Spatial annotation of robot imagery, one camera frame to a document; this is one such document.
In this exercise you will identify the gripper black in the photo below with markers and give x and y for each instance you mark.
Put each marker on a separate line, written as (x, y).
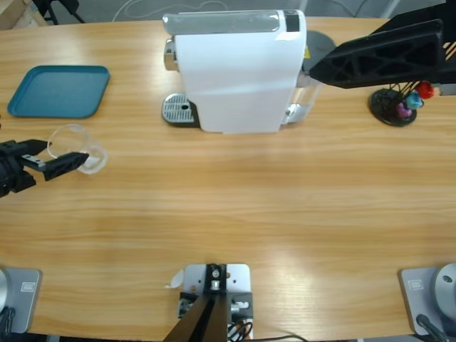
(447, 73)
(12, 171)

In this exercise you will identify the clear glass cup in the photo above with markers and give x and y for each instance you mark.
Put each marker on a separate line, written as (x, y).
(98, 160)

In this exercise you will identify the white capsule coffee machine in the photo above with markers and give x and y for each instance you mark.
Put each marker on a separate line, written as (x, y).
(231, 71)

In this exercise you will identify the red coffee capsule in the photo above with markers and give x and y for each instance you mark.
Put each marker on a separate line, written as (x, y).
(425, 90)

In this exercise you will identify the small blue coffee capsule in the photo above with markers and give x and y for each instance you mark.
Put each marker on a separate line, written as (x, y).
(413, 100)

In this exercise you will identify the purple coffee capsule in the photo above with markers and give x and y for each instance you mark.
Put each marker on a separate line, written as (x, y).
(403, 110)

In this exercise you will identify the teal plastic tray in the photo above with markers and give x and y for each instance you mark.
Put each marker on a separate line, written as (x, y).
(57, 90)

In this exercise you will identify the black capsule holder with rods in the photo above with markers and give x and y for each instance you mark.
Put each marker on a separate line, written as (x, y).
(383, 103)

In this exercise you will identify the clear water tank black lid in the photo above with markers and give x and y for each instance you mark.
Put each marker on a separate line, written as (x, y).
(317, 42)

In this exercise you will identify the brown cardboard box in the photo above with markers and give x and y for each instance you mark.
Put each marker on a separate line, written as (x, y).
(14, 14)

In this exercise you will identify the white tape tab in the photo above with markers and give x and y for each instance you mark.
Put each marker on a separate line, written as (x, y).
(176, 279)

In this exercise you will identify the arm grey base plate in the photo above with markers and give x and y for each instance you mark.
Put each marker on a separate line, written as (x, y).
(413, 295)
(26, 295)

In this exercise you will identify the black chair frame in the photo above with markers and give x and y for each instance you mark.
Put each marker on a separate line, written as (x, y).
(53, 4)

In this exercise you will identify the white mount block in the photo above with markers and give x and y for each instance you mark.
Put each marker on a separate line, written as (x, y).
(238, 278)

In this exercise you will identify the dark camera post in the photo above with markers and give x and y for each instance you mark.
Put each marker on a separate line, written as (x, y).
(210, 320)

